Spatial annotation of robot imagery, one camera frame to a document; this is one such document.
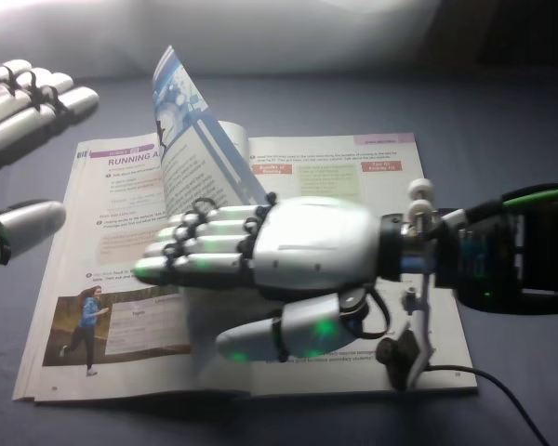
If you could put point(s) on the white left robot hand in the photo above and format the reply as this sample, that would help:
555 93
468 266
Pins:
28 104

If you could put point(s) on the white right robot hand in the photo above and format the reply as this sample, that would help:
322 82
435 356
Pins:
316 246

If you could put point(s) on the illustrated textbook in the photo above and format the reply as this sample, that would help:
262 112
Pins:
121 325

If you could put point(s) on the white backdrop sheet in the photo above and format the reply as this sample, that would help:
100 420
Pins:
214 32

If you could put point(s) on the grey table cloth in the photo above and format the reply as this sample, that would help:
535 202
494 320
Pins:
516 139

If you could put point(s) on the black backdrop curtain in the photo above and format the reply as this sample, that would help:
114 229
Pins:
535 28

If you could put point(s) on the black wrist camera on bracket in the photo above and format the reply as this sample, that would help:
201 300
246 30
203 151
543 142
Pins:
400 355

